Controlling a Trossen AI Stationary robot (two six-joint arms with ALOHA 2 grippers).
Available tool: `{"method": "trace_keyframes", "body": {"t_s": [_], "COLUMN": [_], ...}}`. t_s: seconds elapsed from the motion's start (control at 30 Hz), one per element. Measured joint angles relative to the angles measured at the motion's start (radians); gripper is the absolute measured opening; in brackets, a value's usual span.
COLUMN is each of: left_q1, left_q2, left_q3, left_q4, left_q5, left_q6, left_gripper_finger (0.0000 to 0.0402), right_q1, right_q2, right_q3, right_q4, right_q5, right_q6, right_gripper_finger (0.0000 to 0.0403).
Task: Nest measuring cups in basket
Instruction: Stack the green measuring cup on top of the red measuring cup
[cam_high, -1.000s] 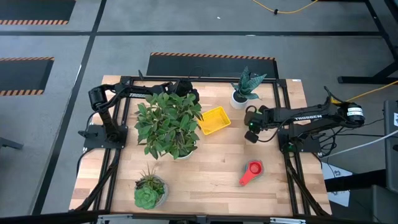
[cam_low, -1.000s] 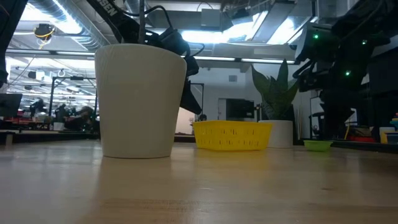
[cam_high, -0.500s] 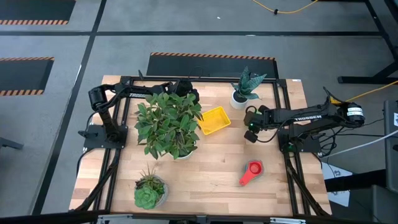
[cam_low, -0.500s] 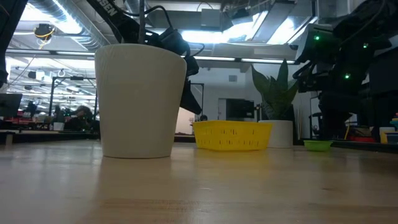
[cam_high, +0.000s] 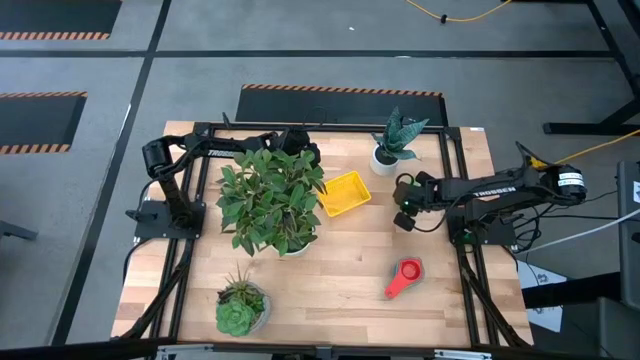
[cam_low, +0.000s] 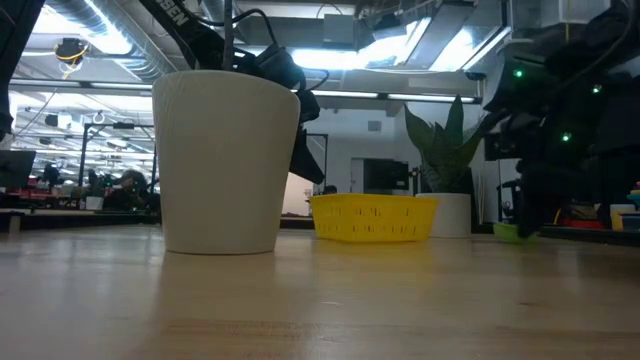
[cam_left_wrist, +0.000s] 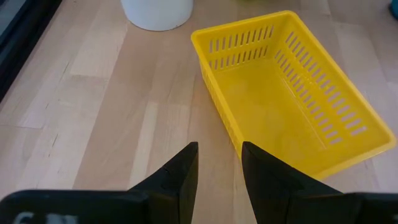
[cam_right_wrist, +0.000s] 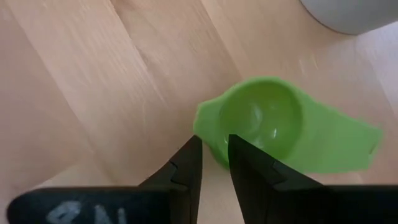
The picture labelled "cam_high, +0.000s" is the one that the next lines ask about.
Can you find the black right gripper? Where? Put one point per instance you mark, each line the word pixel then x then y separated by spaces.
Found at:
pixel 425 197

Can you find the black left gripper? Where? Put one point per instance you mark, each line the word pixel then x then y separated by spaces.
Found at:
pixel 297 139

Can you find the red measuring cup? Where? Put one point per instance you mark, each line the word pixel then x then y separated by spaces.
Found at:
pixel 395 289

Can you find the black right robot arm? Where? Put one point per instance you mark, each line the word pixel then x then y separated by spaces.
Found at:
pixel 490 191

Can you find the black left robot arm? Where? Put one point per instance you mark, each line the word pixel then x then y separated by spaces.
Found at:
pixel 220 149

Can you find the yellow plastic basket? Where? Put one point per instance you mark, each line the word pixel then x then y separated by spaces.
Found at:
pixel 345 194

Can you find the black hazard-striped floor mat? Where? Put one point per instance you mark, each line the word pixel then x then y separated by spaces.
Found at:
pixel 35 120
pixel 340 107
pixel 50 15

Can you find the leafy plant in white pot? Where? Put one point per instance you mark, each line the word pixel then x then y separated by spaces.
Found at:
pixel 270 200

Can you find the snake plant in white pot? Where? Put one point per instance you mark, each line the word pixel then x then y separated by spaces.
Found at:
pixel 395 135

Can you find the white paper sheet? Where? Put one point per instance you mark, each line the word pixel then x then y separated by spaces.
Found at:
pixel 547 320

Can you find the black stand foot bar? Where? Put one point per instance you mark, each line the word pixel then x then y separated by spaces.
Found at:
pixel 575 291

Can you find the succulent in grey pot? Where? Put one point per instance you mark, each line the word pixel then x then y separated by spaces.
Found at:
pixel 235 317

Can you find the grey cabinet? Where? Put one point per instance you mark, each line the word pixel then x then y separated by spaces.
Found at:
pixel 629 240

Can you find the black stand foot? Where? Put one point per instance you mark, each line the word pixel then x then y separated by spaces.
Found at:
pixel 15 231

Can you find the black aluminium table frame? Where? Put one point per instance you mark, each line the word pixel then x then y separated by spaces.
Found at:
pixel 350 128

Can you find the grey metal bracket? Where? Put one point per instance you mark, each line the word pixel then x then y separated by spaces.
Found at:
pixel 180 352
pixel 460 355

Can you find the black desk leg frame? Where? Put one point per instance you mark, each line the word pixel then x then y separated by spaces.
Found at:
pixel 590 128

